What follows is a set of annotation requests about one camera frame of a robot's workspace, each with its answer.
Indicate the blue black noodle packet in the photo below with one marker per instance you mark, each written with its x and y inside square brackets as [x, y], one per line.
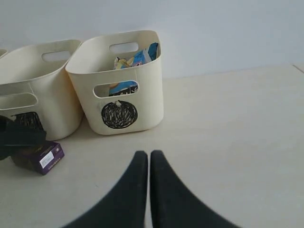
[142, 57]

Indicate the right cream bin circle mark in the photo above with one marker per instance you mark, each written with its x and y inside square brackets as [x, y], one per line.
[118, 80]

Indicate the middle cream bin square mark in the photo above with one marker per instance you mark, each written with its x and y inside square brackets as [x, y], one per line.
[36, 88]

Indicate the purple drink carton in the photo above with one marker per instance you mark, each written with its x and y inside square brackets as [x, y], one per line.
[40, 159]

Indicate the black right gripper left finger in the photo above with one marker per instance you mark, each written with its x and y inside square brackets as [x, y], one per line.
[125, 204]

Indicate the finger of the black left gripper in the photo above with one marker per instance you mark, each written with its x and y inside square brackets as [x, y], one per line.
[20, 132]

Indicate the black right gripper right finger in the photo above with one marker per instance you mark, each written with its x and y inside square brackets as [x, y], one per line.
[173, 205]

